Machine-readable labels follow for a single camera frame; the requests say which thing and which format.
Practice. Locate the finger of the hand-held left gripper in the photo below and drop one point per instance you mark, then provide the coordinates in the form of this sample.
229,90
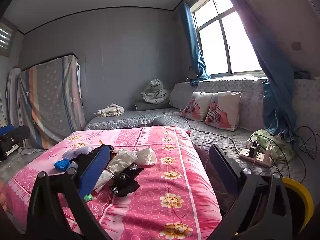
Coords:
21,132

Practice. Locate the crumpled cream cloth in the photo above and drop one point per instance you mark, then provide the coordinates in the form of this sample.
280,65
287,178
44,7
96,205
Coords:
110,110

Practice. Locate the white hanging cloth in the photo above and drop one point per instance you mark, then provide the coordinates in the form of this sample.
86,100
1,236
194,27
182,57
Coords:
13,92

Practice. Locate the sliding glass window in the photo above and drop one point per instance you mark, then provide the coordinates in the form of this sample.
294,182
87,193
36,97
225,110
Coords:
217,42

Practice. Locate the grey quilted sofa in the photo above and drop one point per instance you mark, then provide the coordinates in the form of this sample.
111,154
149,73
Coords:
225,130

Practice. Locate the green noodle packet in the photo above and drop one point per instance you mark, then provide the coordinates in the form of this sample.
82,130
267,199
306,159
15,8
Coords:
88,198

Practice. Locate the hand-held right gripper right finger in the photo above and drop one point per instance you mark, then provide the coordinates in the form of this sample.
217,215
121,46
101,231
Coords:
225,162

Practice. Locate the blue plastic bag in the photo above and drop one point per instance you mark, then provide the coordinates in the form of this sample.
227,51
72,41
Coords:
62,165

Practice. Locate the white plush tiger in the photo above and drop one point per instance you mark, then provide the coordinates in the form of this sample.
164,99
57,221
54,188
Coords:
156,92

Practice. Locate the white cup-shaped mask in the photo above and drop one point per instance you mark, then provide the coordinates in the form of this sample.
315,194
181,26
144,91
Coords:
146,156

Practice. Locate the pink floral blanket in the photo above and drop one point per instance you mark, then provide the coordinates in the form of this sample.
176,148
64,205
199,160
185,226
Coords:
155,180

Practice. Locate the long blue curtain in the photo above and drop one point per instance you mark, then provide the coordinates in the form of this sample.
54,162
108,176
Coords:
272,80

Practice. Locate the black charger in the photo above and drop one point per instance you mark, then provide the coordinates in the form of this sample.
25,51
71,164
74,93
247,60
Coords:
253,150

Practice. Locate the white charger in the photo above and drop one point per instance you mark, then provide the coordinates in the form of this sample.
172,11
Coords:
268,151

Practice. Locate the white power strip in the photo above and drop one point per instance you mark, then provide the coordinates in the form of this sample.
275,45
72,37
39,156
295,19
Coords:
260,160

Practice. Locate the louvred wall vent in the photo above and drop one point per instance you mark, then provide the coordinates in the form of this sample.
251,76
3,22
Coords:
5,38

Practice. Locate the square wall socket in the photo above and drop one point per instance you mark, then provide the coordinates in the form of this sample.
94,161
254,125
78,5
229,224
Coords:
296,45

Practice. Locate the grey bolster cushion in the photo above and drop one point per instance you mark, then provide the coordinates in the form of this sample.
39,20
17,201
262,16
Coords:
145,106

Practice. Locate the orange wrapper strip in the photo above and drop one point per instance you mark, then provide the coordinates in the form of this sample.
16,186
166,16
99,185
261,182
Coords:
100,143

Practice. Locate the white plastic bag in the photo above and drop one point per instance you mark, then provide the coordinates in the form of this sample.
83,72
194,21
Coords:
120,162

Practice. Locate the yellow rimmed bin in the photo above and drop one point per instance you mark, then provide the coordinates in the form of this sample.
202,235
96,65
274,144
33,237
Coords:
301,192

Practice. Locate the striped cloth covered cabinet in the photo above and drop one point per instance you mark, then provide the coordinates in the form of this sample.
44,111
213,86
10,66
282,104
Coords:
52,97

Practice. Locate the baby print pillow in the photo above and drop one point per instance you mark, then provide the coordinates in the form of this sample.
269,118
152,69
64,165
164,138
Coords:
195,106
222,111

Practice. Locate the lavender plastic wrapper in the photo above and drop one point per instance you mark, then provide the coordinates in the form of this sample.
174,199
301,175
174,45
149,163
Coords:
77,152

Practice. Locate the short blue curtain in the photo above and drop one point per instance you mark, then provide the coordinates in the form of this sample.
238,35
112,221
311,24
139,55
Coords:
193,45

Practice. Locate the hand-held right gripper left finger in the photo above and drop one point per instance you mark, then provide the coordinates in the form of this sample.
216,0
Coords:
96,168

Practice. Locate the crumpled green cloth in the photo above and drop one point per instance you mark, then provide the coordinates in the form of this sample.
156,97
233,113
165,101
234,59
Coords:
282,150

